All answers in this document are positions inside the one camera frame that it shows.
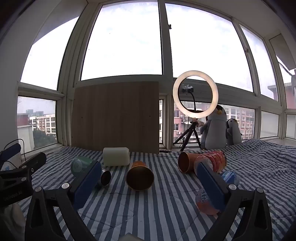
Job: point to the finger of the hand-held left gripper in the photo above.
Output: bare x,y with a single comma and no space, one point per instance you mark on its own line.
37,158
10,150

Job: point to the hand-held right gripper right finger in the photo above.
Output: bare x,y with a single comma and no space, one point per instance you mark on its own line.
211,185

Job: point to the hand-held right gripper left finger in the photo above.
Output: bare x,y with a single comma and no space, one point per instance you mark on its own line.
86,184

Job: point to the plain orange cup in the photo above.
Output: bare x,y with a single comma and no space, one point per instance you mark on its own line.
140,177
186,162

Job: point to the green cup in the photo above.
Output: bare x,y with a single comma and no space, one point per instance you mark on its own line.
79,165

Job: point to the silver metal cup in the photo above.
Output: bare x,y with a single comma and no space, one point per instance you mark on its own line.
106,178

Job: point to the blue white plastic bottle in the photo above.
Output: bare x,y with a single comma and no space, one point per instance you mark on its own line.
230,177

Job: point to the orange soda bottle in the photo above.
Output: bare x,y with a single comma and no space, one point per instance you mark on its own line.
203,204

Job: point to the white translucent plastic container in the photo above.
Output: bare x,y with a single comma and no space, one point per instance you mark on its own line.
115,157

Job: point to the blue white striped blanket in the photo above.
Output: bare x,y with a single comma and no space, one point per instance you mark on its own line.
161,208

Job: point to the large grey penguin plush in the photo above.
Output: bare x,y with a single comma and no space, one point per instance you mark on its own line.
214,129

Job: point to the black tripod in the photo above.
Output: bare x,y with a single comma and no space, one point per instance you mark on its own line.
188,134

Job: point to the small grey penguin plush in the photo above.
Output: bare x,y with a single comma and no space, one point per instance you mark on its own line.
233,133

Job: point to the small flat black object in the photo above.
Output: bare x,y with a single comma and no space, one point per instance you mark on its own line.
165,151

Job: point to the wooden board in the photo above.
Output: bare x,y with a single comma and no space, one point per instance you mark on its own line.
115,115

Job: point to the black phone holder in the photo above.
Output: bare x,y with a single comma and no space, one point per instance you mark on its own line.
187,89

